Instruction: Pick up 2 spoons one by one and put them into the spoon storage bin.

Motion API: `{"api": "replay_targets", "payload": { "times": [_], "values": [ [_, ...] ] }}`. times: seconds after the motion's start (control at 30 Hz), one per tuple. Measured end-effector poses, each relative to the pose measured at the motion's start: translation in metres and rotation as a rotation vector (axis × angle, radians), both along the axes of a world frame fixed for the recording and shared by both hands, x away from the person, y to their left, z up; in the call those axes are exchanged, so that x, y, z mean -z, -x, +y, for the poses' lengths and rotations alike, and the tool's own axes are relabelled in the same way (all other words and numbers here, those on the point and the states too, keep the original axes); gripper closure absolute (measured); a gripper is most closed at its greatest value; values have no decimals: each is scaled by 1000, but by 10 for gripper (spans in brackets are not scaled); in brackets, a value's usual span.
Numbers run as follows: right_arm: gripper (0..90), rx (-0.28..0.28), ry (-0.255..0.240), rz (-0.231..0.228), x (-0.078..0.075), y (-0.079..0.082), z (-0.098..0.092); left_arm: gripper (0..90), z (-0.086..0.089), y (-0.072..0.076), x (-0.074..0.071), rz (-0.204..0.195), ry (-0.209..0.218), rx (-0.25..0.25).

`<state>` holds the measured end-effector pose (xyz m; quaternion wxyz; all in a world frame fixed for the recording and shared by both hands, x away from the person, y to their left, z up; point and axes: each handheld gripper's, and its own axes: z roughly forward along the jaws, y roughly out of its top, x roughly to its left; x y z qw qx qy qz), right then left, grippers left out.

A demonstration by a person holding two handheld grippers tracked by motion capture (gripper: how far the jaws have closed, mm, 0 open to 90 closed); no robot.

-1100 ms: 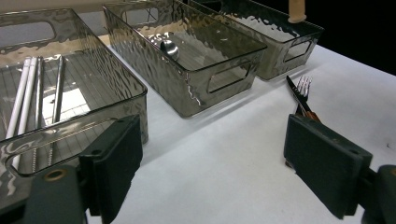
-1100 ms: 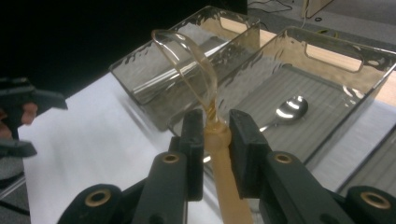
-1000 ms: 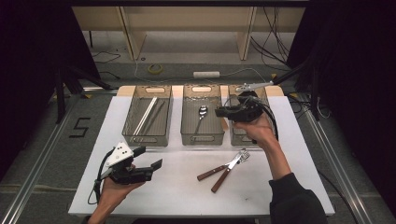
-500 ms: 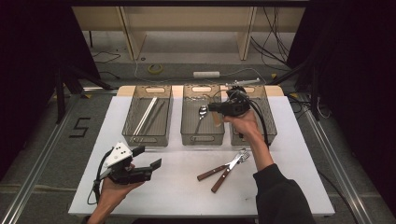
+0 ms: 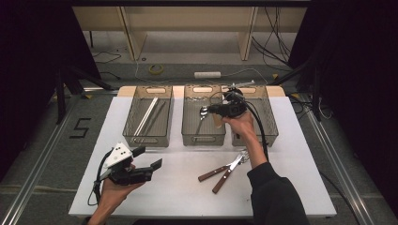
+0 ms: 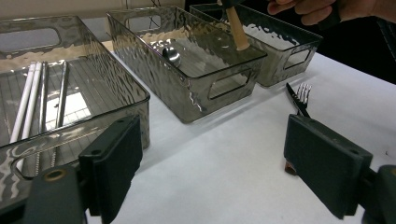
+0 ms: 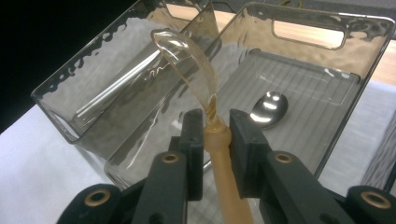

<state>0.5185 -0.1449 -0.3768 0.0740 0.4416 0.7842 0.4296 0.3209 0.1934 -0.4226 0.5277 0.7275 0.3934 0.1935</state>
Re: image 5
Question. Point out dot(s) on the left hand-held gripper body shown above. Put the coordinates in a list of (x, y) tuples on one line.
[(117, 156)]

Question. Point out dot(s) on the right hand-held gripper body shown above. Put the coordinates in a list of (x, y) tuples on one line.
[(231, 109)]

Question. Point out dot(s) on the long metal spoon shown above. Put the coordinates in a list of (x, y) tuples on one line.
[(204, 112)]

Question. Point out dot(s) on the transparent grey plastic bin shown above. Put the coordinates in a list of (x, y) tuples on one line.
[(189, 122), (137, 115), (272, 125)]

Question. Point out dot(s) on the pair of metal chopsticks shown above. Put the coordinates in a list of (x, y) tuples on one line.
[(145, 117)]

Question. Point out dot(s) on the person's right hand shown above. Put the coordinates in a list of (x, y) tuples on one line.
[(242, 125)]

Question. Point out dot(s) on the person's left hand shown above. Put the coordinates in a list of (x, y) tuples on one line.
[(111, 193)]

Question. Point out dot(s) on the white power strip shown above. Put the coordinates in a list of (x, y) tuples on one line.
[(207, 75)]

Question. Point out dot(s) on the white table mat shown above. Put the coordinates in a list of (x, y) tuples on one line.
[(187, 200)]

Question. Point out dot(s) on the yellow tape roll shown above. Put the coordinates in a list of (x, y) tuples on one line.
[(155, 66)]

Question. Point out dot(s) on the black metal stand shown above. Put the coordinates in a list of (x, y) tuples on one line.
[(60, 100), (316, 103)]

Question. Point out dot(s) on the beige wooden desk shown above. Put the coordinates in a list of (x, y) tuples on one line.
[(187, 18)]

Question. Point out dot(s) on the black curtain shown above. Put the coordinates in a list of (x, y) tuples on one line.
[(359, 78), (25, 78)]

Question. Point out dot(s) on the short aluminium floor rail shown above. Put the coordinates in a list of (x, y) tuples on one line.
[(100, 90)]

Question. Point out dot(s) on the long aluminium floor rail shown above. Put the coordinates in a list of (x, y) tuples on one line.
[(348, 187), (26, 187)]

